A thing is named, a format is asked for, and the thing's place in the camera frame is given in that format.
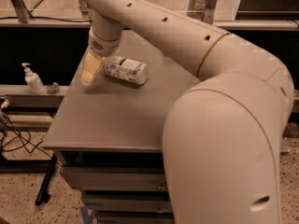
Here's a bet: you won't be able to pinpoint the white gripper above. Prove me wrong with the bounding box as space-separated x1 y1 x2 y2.
81 28 122 86

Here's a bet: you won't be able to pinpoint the clear plastic water bottle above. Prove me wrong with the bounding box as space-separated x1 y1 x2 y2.
104 55 149 85

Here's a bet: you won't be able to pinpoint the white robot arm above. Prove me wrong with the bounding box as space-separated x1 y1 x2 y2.
83 0 294 224

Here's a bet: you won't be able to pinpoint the white pump dispenser bottle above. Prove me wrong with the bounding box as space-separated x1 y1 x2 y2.
21 63 46 94

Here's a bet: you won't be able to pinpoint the small crumpled object on ledge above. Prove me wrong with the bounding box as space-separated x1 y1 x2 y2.
47 82 60 93

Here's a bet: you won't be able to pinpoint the grey drawer cabinet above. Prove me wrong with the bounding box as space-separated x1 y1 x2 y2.
44 32 200 224

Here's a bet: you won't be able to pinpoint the top cabinet drawer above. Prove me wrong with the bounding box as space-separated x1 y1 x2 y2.
60 167 167 192

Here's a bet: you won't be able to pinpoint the cabinet drawer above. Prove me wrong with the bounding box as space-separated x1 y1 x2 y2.
95 213 175 224
81 192 172 214
60 167 167 192

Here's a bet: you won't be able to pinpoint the black stand leg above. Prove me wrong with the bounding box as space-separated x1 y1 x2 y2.
35 154 57 206

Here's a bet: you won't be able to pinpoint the black cable on rail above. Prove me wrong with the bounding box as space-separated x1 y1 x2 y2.
0 15 93 23

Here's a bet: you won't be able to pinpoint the metal railing frame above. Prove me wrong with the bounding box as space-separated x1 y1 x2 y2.
0 0 299 31

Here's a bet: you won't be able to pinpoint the black floor cables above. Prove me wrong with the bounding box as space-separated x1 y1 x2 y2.
0 96 54 161

